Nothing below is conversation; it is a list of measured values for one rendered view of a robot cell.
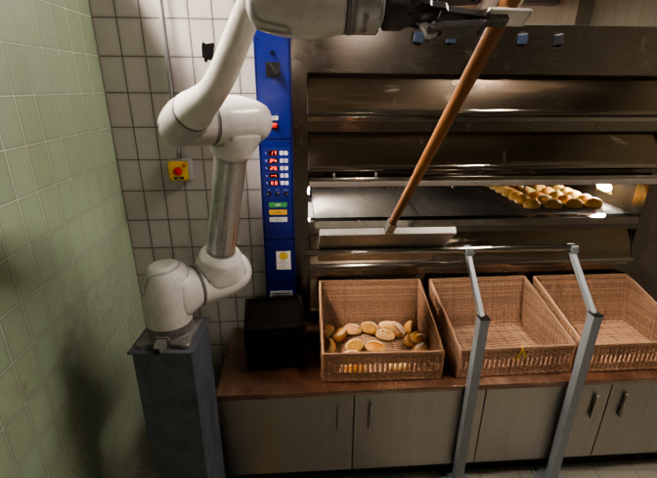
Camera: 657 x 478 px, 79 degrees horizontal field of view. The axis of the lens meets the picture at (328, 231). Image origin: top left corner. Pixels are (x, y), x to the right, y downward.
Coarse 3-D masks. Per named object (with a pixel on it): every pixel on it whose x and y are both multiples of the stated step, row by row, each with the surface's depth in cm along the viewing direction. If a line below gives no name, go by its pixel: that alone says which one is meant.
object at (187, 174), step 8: (168, 160) 182; (176, 160) 183; (184, 160) 183; (192, 160) 189; (168, 168) 183; (184, 168) 184; (192, 168) 189; (168, 176) 185; (176, 176) 185; (184, 176) 185; (192, 176) 189
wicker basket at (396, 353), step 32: (320, 288) 208; (352, 288) 215; (416, 288) 216; (320, 320) 198; (352, 320) 216; (384, 320) 217; (320, 352) 198; (352, 352) 175; (384, 352) 175; (416, 352) 176
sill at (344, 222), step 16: (320, 224) 205; (336, 224) 206; (352, 224) 206; (368, 224) 207; (384, 224) 208; (400, 224) 208; (416, 224) 209; (432, 224) 209; (448, 224) 210; (464, 224) 211; (480, 224) 211; (496, 224) 212; (512, 224) 212; (528, 224) 213; (544, 224) 214; (560, 224) 214
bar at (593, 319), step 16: (576, 256) 177; (576, 272) 175; (480, 304) 165; (592, 304) 167; (480, 320) 160; (592, 320) 164; (480, 336) 163; (592, 336) 167; (480, 352) 166; (592, 352) 170; (480, 368) 169; (576, 368) 175; (576, 384) 175; (464, 400) 177; (576, 400) 179; (464, 416) 178; (560, 416) 186; (464, 432) 181; (560, 432) 186; (464, 448) 184; (560, 448) 188; (464, 464) 188; (560, 464) 192
